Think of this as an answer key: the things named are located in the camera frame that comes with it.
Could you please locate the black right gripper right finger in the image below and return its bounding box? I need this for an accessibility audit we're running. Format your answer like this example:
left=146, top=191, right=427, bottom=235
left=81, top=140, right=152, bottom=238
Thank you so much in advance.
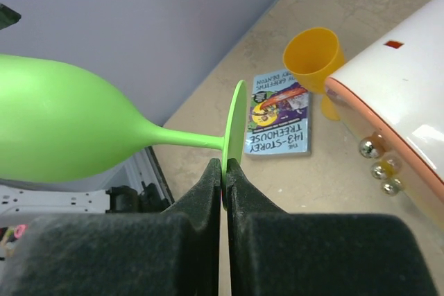
left=225, top=159, right=438, bottom=295

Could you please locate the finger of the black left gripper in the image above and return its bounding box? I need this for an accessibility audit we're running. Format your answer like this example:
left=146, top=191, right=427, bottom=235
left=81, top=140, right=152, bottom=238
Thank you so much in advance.
left=0, top=3, right=22, bottom=30

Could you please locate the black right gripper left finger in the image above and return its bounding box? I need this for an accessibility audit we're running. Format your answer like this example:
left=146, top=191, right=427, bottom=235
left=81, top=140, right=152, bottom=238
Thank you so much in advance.
left=1, top=159, right=221, bottom=295

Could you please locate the green goblet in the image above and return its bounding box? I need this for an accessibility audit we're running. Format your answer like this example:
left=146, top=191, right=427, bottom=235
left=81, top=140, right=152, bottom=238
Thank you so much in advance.
left=0, top=53, right=248, bottom=212

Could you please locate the yellow plastic goblet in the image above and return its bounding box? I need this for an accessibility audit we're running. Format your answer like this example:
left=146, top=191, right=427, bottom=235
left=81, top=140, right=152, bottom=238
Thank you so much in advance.
left=282, top=27, right=345, bottom=121

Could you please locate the blue treehouse paperback book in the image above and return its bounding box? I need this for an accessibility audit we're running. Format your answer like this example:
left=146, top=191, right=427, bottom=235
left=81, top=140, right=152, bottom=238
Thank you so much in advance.
left=244, top=69, right=311, bottom=157

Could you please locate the white round drawer cabinet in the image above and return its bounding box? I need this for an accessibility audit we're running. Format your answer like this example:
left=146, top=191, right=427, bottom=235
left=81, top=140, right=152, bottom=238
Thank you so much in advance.
left=325, top=0, right=443, bottom=226

